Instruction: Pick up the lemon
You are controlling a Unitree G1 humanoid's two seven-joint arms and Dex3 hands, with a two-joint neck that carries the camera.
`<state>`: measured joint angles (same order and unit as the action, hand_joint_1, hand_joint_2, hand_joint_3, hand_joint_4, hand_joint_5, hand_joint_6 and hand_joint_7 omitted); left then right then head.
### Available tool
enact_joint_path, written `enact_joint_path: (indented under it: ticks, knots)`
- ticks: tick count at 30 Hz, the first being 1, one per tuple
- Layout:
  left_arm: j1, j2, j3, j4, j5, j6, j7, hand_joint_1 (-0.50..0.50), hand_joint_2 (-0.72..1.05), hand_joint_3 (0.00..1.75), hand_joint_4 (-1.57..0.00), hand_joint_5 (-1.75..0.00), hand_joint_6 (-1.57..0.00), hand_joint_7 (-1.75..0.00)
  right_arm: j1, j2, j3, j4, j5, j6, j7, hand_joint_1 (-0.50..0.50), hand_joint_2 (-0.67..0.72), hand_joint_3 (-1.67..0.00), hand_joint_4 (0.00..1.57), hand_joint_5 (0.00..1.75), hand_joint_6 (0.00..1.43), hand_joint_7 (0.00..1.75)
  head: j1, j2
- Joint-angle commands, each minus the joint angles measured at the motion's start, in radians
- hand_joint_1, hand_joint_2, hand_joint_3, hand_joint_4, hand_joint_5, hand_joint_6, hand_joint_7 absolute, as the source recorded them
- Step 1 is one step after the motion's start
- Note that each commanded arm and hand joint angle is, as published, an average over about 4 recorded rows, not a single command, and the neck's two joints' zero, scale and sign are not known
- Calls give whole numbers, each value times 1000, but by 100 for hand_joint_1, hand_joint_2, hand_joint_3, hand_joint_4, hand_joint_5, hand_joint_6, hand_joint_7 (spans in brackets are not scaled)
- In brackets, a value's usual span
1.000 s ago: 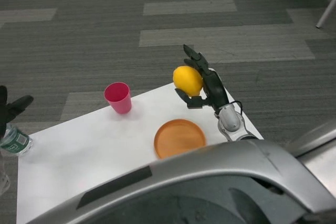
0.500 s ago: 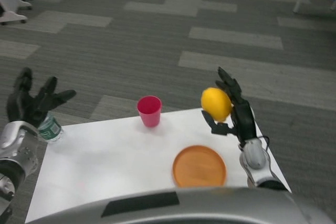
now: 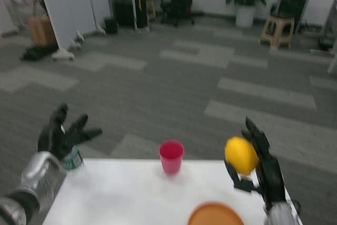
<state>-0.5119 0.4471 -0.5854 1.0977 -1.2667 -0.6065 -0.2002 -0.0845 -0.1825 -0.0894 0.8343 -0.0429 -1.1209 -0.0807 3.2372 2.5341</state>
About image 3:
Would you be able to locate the brown cardboard box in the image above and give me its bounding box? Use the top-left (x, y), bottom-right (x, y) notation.
top-left (28, 15), bottom-right (57, 46)

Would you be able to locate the black and green case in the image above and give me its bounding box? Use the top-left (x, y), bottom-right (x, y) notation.
top-left (276, 0), bottom-right (309, 35)

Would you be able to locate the pink plastic cup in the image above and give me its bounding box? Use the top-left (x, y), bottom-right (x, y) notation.
top-left (159, 141), bottom-right (185, 175)

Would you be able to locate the green label water bottle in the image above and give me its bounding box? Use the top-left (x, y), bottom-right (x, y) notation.
top-left (62, 146), bottom-right (85, 172)

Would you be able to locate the black trash bin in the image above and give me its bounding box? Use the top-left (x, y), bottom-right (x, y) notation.
top-left (104, 17), bottom-right (118, 35)

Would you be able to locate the small wooden stool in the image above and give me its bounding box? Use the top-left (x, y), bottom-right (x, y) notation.
top-left (146, 0), bottom-right (156, 24)

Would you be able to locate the grey equipment stand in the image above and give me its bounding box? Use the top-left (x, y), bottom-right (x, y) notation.
top-left (318, 0), bottom-right (337, 52)

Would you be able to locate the orange round plate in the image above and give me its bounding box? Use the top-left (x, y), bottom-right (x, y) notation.
top-left (187, 202), bottom-right (245, 225)

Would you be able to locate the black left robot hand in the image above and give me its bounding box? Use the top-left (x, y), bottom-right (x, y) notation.
top-left (37, 103), bottom-right (103, 161)

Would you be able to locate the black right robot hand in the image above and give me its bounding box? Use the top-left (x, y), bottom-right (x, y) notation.
top-left (223, 115), bottom-right (287, 211)

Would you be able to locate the white table leg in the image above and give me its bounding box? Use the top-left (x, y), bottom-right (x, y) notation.
top-left (328, 51), bottom-right (337, 74)

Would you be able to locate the white plant pot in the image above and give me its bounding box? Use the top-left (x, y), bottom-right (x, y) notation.
top-left (235, 4), bottom-right (256, 28)

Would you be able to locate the beige plastic stool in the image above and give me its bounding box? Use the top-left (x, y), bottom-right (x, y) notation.
top-left (260, 15), bottom-right (295, 50)

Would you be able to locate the yellow lemon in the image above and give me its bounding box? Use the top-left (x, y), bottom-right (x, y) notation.
top-left (224, 136), bottom-right (260, 176)

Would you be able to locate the black fabric bag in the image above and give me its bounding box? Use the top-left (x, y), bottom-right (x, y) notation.
top-left (20, 43), bottom-right (59, 61)

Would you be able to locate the black computer tower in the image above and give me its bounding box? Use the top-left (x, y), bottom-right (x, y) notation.
top-left (113, 0), bottom-right (148, 30)

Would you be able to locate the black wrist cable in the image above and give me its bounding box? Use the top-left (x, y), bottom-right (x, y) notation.
top-left (291, 200), bottom-right (301, 217)

